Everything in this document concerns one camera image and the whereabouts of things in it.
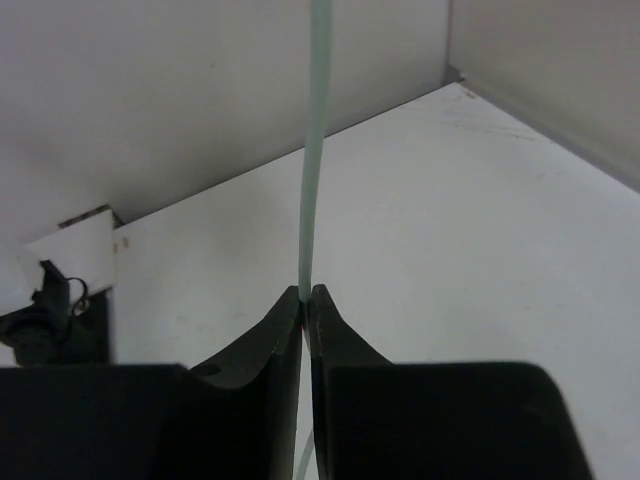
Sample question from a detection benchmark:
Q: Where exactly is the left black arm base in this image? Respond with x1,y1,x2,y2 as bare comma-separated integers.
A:
1,260,111,367

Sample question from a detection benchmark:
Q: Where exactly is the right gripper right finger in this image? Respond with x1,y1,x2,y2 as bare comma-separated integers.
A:
307,284,592,479

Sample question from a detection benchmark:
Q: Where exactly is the mint green headphone cable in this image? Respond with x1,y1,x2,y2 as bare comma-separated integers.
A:
295,0,331,480

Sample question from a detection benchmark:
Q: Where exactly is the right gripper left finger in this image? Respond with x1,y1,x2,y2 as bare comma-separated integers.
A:
1,286,302,479

